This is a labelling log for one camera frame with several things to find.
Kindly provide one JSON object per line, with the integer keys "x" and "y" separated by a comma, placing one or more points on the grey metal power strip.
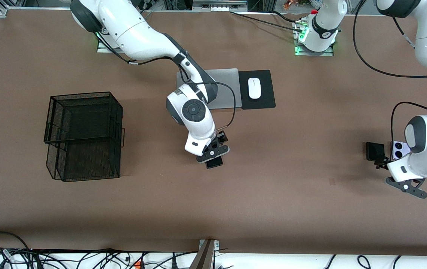
{"x": 219, "y": 3}

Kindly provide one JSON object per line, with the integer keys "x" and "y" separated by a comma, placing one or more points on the long black smartphone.
{"x": 214, "y": 163}

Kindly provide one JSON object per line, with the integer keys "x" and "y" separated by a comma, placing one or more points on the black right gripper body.
{"x": 220, "y": 139}

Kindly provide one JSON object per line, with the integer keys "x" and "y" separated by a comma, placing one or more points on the black mesh two-tier organizer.
{"x": 86, "y": 160}

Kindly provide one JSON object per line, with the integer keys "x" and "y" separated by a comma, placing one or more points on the white computer mouse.
{"x": 254, "y": 88}

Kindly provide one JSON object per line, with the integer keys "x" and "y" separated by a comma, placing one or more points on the small orange object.
{"x": 289, "y": 4}

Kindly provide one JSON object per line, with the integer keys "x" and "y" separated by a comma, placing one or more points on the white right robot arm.
{"x": 135, "y": 33}

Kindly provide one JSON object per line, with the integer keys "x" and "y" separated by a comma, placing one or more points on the lavender flip phone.
{"x": 398, "y": 149}

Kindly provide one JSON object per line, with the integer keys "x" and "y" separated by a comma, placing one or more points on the aluminium camera post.
{"x": 204, "y": 257}

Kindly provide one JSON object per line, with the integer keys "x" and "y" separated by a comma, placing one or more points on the black mouse pad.
{"x": 267, "y": 86}

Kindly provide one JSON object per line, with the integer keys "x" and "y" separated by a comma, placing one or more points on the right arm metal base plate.
{"x": 108, "y": 49}

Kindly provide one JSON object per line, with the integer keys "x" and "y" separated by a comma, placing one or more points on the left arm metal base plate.
{"x": 314, "y": 53}

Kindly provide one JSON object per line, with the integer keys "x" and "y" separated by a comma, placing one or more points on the black flip phone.
{"x": 375, "y": 151}

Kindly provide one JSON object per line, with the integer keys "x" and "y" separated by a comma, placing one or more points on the silver closed laptop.
{"x": 226, "y": 80}

